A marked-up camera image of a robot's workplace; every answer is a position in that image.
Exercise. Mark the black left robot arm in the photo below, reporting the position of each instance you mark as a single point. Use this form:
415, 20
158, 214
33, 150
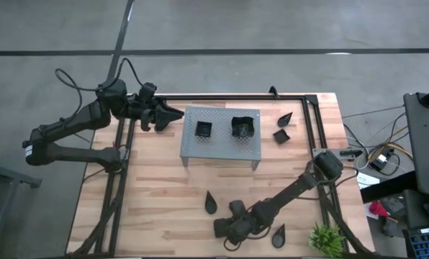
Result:
74, 120

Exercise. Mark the red object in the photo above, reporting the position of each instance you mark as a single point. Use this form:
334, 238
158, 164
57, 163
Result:
377, 208

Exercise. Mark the blue white power adapter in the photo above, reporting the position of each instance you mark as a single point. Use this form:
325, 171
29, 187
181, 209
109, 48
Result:
379, 162

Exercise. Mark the black square plate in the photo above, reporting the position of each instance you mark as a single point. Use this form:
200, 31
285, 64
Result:
203, 129
281, 136

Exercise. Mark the black equipment case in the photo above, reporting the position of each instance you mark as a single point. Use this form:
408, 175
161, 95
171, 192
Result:
416, 212

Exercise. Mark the backlit keyboard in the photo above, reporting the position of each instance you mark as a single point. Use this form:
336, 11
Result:
427, 246

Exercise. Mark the dark grey equipment cart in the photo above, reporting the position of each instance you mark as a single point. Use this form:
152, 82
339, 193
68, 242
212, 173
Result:
427, 144

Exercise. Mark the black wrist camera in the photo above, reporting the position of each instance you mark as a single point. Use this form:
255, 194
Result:
148, 91
238, 208

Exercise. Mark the white paper sheet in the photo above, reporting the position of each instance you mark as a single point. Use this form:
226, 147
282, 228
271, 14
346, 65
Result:
365, 180

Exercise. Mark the black pot with soil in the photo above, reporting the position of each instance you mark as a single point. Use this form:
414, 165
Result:
242, 127

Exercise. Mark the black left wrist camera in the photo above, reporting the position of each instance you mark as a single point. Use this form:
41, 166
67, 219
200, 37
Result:
148, 91

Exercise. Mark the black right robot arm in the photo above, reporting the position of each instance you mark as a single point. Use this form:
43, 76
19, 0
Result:
290, 190

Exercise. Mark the black stand leg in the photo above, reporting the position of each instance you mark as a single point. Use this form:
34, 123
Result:
387, 187

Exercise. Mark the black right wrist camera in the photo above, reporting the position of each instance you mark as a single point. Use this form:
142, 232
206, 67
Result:
238, 208

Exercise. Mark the black teardrop plate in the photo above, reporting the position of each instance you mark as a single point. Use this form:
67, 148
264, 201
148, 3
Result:
284, 120
278, 239
211, 205

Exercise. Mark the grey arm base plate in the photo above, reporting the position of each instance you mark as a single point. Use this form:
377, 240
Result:
319, 150

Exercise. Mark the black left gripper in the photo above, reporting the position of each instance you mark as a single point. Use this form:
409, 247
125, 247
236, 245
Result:
146, 108

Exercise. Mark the grey perforated metal riser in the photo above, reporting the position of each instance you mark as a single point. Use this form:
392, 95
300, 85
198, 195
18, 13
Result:
221, 151

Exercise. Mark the green artificial plant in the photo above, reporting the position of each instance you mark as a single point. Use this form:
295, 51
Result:
326, 241

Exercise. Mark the grey metal bench frame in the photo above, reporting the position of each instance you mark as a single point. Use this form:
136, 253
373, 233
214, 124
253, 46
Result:
5, 174

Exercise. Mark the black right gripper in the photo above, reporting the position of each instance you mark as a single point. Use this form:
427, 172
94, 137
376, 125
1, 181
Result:
243, 228

